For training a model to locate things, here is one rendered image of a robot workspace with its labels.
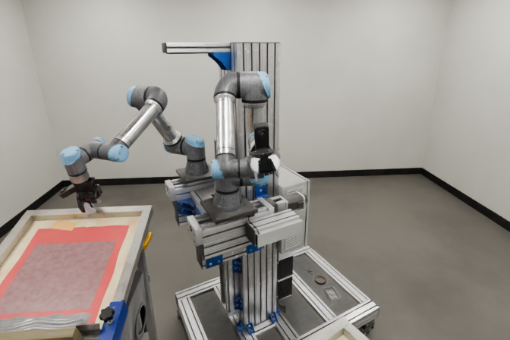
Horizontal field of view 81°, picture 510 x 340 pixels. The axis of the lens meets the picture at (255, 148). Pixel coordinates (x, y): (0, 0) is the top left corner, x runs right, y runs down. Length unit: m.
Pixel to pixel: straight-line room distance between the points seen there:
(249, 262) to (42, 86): 4.08
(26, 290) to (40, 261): 0.13
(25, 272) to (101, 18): 3.73
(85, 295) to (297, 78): 3.84
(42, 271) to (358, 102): 4.33
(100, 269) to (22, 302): 0.26
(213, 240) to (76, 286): 0.57
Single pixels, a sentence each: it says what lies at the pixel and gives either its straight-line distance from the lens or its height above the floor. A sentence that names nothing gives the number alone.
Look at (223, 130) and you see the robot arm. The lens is 1.18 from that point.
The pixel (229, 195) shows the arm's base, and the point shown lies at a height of 1.34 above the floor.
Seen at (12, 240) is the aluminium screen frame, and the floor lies 1.23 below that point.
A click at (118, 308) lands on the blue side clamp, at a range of 1.25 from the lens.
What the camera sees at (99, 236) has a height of 1.21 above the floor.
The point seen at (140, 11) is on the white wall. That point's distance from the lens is 4.62.
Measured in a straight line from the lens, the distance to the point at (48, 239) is 1.65.
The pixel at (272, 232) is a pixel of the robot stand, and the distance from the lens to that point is 1.49.
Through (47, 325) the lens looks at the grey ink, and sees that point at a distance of 1.37.
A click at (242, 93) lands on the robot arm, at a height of 1.81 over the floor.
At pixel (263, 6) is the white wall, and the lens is 4.49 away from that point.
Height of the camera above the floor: 1.99
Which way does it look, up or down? 18 degrees down
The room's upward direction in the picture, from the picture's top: 1 degrees counter-clockwise
